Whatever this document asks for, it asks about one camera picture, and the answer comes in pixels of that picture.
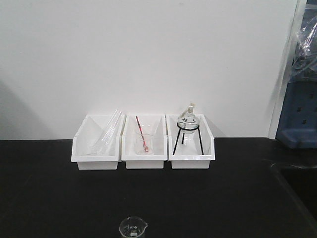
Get clear glass beaker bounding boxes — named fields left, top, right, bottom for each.
left=119, top=216, right=149, bottom=238

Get beaker in middle bin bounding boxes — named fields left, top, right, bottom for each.
left=134, top=132, right=154, bottom=155

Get middle white plastic bin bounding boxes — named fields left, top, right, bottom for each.
left=121, top=115, right=168, bottom=169

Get white plastic bin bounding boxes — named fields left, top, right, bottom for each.
left=71, top=115, right=125, bottom=170
left=121, top=115, right=168, bottom=169
left=166, top=114, right=215, bottom=169

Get glass alcohol lamp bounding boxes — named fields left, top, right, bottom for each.
left=177, top=103, right=199, bottom=134

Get clear glass tubes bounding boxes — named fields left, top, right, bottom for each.
left=87, top=109, right=122, bottom=155

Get right white plastic bin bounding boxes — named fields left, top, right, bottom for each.
left=166, top=114, right=215, bottom=169

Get left white plastic bin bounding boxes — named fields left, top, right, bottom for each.
left=71, top=115, right=125, bottom=170

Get blue plastic crate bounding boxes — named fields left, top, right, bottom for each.
left=275, top=16, right=317, bottom=149

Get clear plastic bag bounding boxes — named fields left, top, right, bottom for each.
left=289, top=15, right=317, bottom=83

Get black wire tripod stand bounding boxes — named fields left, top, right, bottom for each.
left=172, top=122, right=204, bottom=155

